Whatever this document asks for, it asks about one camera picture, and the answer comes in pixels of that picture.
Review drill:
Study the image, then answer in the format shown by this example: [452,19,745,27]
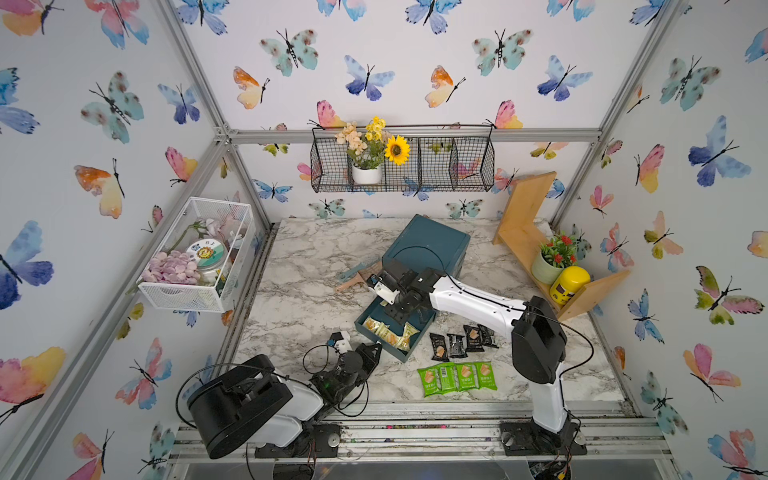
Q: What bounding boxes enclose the teal bottom drawer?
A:
[355,298,436,363]

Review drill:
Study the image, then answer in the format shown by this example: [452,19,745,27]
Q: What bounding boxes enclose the black cookie packet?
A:
[429,333,449,362]
[447,334,468,359]
[463,325,485,353]
[478,325,499,349]

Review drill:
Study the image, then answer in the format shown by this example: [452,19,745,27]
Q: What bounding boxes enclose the green cookie packet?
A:
[475,362,498,391]
[418,366,442,398]
[436,363,459,395]
[455,363,479,392]

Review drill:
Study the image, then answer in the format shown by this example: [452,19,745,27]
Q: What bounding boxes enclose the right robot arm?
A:
[365,268,568,434]

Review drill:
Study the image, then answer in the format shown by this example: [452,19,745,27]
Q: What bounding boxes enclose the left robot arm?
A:
[180,340,382,460]

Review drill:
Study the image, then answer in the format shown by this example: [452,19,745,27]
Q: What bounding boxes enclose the beige cookie packets in drawer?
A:
[363,317,419,352]

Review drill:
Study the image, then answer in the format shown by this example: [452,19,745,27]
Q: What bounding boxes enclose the teal drawer cabinet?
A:
[382,215,471,278]

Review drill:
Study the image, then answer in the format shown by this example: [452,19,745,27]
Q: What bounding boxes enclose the small wooden dustpan brush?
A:
[335,259,382,292]

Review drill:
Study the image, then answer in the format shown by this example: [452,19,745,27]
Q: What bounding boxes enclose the wooden zigzag shelf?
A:
[492,171,632,322]

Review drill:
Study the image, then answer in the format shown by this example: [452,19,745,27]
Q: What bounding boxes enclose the green pot red flowers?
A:
[531,233,578,285]

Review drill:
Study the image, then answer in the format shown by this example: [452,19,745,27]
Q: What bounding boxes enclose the yellow canister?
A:
[549,266,591,306]

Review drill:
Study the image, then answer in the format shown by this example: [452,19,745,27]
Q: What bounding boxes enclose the white flower pot with sunflower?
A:
[335,116,411,186]

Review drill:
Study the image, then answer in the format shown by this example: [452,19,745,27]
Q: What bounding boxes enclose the round green tin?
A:
[186,238,227,272]

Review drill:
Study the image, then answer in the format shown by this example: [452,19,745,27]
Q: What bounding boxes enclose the pink artificial flowers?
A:
[141,250,201,285]

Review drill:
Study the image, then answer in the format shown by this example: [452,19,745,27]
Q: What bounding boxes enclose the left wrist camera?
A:
[327,331,352,355]

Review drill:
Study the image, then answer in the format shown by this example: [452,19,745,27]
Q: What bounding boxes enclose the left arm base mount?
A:
[253,423,341,460]

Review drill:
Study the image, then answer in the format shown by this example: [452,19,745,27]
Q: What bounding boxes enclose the black wire wall basket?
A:
[309,124,497,194]

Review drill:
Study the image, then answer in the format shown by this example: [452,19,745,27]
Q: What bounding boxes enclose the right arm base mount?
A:
[500,417,587,456]

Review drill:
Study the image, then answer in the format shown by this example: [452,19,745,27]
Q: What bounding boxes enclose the white mesh wall basket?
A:
[137,197,255,313]

